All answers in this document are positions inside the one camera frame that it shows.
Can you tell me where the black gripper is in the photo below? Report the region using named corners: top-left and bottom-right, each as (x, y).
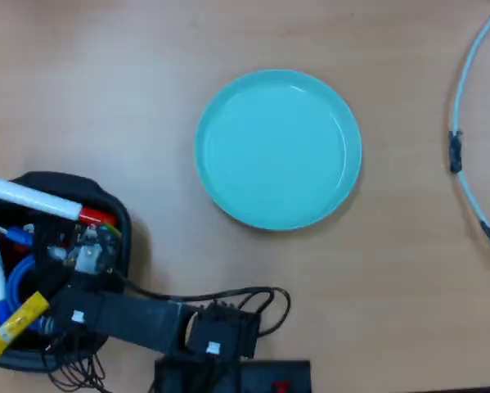
top-left (38, 285), bottom-right (105, 336)

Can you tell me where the yellow instant coffee stick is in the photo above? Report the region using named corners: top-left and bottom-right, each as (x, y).
top-left (0, 291), bottom-right (51, 361)

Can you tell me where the black soft bowl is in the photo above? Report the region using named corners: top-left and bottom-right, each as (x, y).
top-left (0, 170), bottom-right (133, 373)

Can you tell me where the white marker red cap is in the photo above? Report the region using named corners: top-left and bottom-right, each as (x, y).
top-left (0, 174), bottom-right (119, 227)

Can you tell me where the teal round plate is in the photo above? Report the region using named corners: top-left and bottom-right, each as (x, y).
top-left (193, 68), bottom-right (363, 232)

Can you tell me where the blue coiled cable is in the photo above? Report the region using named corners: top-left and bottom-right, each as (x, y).
top-left (4, 225), bottom-right (45, 332)

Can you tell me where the thin black wire bundle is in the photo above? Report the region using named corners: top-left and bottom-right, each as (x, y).
top-left (42, 331), bottom-right (109, 393)

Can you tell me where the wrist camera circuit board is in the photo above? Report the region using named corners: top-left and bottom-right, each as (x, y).
top-left (66, 224), bottom-right (123, 276)

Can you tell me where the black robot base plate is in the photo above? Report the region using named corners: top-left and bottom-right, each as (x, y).
top-left (152, 356), bottom-right (313, 393)

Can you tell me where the white hoop cable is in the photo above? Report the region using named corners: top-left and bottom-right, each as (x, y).
top-left (451, 1), bottom-right (490, 257)

